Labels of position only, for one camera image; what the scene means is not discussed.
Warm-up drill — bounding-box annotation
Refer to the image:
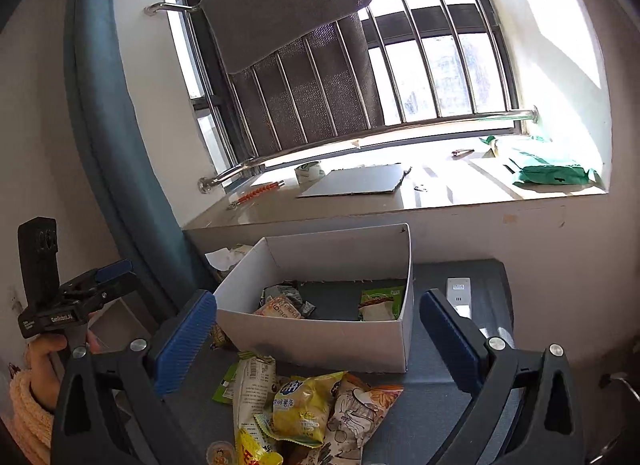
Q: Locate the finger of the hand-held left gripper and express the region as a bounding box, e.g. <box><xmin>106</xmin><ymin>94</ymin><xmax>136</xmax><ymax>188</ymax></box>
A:
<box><xmin>85</xmin><ymin>272</ymin><xmax>139</xmax><ymax>315</ymax></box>
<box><xmin>59</xmin><ymin>259</ymin><xmax>134</xmax><ymax>296</ymax></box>

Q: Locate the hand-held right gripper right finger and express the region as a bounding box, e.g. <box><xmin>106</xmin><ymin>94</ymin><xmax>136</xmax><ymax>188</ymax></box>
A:
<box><xmin>419</xmin><ymin>289</ymin><xmax>586</xmax><ymax>465</ymax></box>

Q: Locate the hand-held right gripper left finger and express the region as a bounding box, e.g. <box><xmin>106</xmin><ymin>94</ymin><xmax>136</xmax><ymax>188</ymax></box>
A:
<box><xmin>50</xmin><ymin>289</ymin><xmax>221</xmax><ymax>465</ymax></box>

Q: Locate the white cardboard box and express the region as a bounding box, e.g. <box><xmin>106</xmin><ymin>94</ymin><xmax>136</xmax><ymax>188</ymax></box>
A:
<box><xmin>214</xmin><ymin>223</ymin><xmax>415</xmax><ymax>374</ymax></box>

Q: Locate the person's left forearm cream sleeve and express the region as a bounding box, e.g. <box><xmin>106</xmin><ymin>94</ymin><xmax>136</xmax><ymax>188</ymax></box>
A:
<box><xmin>9</xmin><ymin>367</ymin><xmax>55</xmax><ymax>465</ymax></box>

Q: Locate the person's left hand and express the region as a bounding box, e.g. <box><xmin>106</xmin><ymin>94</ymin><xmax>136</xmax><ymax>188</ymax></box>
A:
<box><xmin>26</xmin><ymin>331</ymin><xmax>102</xmax><ymax>414</ymax></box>

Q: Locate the brown yellow snack packet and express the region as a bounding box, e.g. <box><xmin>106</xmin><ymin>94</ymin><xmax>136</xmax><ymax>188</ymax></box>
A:
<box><xmin>210</xmin><ymin>322</ymin><xmax>236</xmax><ymax>351</ymax></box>

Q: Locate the white remote control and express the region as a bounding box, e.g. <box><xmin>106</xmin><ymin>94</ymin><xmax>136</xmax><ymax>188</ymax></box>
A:
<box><xmin>446</xmin><ymin>276</ymin><xmax>473</xmax><ymax>318</ymax></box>

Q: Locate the small green snack packet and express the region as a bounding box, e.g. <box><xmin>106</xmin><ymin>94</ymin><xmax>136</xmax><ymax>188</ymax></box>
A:
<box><xmin>212</xmin><ymin>362</ymin><xmax>246</xmax><ymax>406</ymax></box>

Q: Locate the tall white snack packet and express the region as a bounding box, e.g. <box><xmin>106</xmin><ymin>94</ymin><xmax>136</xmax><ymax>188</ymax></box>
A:
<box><xmin>232</xmin><ymin>352</ymin><xmax>278</xmax><ymax>446</ymax></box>

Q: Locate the crumpled white paper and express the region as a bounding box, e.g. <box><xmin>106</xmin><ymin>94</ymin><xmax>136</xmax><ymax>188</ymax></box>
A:
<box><xmin>205</xmin><ymin>244</ymin><xmax>256</xmax><ymax>273</ymax></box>

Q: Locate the orange round-print snack packet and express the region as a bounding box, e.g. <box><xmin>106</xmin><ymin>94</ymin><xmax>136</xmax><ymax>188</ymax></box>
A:
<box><xmin>252</xmin><ymin>296</ymin><xmax>306</xmax><ymax>320</ymax></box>

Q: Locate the dark grey snack packet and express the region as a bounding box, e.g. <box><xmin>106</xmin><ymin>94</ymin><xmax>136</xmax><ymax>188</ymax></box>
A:
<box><xmin>260</xmin><ymin>284</ymin><xmax>317</xmax><ymax>318</ymax></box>

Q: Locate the white orange illustrated snack packet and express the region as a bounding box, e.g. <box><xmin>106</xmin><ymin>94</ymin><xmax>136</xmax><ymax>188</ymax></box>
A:
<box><xmin>300</xmin><ymin>373</ymin><xmax>405</xmax><ymax>465</ymax></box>

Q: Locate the small jelly cup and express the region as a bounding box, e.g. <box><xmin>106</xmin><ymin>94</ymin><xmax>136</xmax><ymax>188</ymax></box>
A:
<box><xmin>206</xmin><ymin>441</ymin><xmax>237</xmax><ymax>465</ymax></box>

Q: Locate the yellow red snack packet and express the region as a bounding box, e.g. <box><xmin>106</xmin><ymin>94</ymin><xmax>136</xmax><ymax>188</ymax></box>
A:
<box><xmin>235</xmin><ymin>427</ymin><xmax>284</xmax><ymax>465</ymax></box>

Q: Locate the orange screwdriver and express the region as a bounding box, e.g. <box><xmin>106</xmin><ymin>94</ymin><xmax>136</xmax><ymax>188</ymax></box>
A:
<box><xmin>227</xmin><ymin>180</ymin><xmax>286</xmax><ymax>210</ymax></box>

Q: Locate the blue curtain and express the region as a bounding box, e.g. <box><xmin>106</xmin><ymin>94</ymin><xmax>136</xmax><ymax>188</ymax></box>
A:
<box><xmin>62</xmin><ymin>0</ymin><xmax>201</xmax><ymax>316</ymax></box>

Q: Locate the grey cardboard sheet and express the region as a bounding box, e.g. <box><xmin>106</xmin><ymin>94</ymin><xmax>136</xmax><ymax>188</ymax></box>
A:
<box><xmin>297</xmin><ymin>163</ymin><xmax>412</xmax><ymax>198</ymax></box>

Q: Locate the green plastic bag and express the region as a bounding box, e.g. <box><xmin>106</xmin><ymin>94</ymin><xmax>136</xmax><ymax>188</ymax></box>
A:
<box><xmin>479</xmin><ymin>135</ymin><xmax>601</xmax><ymax>186</ymax></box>

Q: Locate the clear tape roll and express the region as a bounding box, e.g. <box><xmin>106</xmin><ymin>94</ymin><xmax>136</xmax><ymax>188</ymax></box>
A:
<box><xmin>295</xmin><ymin>161</ymin><xmax>323</xmax><ymax>184</ymax></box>

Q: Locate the dark mesh cloth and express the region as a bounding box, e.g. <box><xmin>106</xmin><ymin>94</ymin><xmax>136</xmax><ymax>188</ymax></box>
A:
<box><xmin>230</xmin><ymin>12</ymin><xmax>386</xmax><ymax>156</ymax></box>

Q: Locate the grey towel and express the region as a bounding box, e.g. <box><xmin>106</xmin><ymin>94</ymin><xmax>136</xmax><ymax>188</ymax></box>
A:
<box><xmin>200</xmin><ymin>0</ymin><xmax>374</xmax><ymax>76</ymax></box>

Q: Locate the metal chair frame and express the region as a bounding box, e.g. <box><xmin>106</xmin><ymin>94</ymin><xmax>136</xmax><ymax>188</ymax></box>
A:
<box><xmin>585</xmin><ymin>371</ymin><xmax>640</xmax><ymax>465</ymax></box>

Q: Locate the steel window guard rail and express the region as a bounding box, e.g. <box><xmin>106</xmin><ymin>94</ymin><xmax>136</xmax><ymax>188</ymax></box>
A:
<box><xmin>145</xmin><ymin>0</ymin><xmax>540</xmax><ymax>194</ymax></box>

